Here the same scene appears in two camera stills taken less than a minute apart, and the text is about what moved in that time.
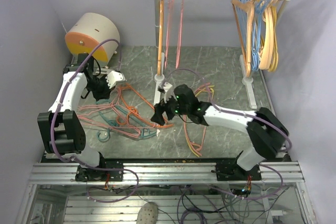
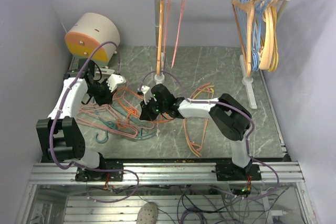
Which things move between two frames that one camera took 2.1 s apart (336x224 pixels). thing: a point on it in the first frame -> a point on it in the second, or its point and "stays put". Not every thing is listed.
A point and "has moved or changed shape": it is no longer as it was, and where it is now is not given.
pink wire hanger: x=169 y=16 has moved or changed shape
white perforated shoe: x=148 y=213 stays put
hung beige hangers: x=269 y=11 stays put
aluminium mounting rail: x=285 y=171 stays put
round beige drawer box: x=88 y=30 stays put
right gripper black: x=159 y=108 -> x=146 y=114
